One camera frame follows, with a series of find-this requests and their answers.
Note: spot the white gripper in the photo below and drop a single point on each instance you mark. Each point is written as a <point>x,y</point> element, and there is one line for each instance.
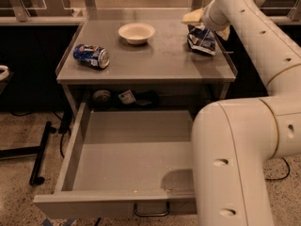
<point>211,20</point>

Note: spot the blue chip bag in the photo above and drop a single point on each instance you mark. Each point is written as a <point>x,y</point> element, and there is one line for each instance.
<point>200,39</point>

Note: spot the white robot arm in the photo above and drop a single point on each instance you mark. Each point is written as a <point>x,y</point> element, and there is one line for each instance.
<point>231,139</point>

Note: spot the grey open drawer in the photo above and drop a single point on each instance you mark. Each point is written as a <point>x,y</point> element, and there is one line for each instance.
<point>118,158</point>

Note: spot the white bowl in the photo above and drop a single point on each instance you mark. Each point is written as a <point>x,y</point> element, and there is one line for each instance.
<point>136,33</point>

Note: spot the grey cabinet table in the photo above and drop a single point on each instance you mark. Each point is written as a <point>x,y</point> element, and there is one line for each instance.
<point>163,59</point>

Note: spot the blue soda can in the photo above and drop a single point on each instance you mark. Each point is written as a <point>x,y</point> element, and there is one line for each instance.
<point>92,56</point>

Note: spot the black stand base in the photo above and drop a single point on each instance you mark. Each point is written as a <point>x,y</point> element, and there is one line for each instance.
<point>37,151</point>

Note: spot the metal drawer handle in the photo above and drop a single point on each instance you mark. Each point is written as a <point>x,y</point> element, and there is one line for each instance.
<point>150,210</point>

